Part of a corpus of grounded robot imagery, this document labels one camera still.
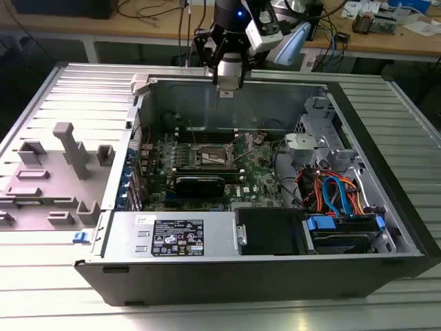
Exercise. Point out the grey corner bracket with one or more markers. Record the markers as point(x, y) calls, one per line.
point(140, 82)

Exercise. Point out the black box on desk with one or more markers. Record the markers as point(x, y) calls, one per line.
point(62, 8)

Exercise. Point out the perforated metal drive cage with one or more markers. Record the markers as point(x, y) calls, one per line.
point(317, 117)

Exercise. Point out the silver power supply unit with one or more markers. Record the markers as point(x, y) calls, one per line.
point(124, 238)

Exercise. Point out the black PC case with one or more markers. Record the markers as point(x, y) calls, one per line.
point(241, 282)

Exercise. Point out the white printed leaflet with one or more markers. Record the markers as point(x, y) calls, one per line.
point(351, 8)

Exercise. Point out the white paper sheets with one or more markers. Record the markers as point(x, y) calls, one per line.
point(422, 27)

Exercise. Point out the grey metal device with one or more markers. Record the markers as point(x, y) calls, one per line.
point(384, 22)

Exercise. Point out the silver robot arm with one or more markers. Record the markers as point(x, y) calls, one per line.
point(291, 43)

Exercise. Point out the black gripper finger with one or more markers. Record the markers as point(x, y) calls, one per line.
point(205, 51)
point(245, 62)

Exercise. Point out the silver coin battery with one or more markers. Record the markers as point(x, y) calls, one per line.
point(259, 139)

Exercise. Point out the grey parts rack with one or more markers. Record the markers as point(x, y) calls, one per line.
point(51, 165)

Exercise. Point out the CPU socket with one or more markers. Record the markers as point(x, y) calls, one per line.
point(213, 156)

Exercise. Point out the black tower box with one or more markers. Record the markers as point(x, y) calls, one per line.
point(317, 20)

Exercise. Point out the metal heat sink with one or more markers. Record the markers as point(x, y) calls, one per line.
point(361, 22)

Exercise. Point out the wooden desk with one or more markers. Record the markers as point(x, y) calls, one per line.
point(69, 24)

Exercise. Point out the blue plastic table clip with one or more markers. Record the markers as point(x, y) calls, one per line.
point(80, 237)

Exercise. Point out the green motherboard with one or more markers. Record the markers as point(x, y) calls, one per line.
point(255, 179)

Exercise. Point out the small black device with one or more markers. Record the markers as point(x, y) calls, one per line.
point(342, 36)

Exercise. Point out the green RAM stick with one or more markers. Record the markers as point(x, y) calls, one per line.
point(29, 202)

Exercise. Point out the silver CPU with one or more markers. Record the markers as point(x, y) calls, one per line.
point(227, 84)

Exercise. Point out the blue card retention clip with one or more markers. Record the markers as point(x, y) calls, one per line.
point(130, 156)
point(126, 172)
point(120, 203)
point(124, 188)

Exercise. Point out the black graphics card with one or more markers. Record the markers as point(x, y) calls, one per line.
point(200, 186)

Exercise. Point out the hard disk in blue carrier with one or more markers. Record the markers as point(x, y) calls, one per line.
point(344, 234)

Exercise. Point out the blue cardboard box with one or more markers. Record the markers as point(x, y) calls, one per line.
point(410, 7)

